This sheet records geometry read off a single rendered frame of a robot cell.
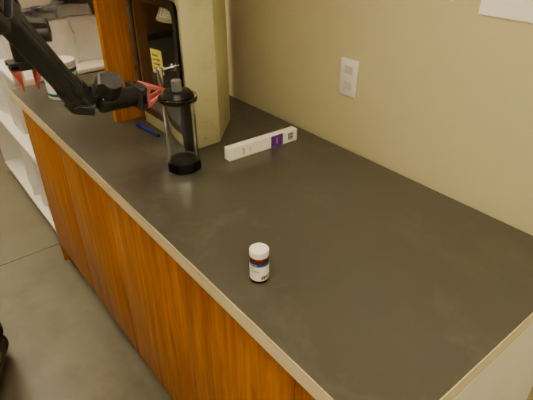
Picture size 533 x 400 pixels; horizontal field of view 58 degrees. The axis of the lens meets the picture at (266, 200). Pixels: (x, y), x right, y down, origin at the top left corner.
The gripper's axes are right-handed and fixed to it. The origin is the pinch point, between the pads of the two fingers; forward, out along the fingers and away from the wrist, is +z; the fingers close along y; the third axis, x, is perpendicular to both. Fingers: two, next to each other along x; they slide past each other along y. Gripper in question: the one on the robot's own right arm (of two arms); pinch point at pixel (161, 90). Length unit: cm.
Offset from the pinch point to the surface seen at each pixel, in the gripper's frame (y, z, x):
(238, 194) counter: -36.3, 1.6, 20.2
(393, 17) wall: -46, 47, -23
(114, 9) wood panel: 31.5, 1.8, -18.6
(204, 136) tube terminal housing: -5.3, 10.9, 16.1
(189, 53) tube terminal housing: -5.5, 7.0, -11.1
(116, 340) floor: 26, -20, 114
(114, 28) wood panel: 31.5, 1.0, -12.7
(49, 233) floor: 125, -15, 113
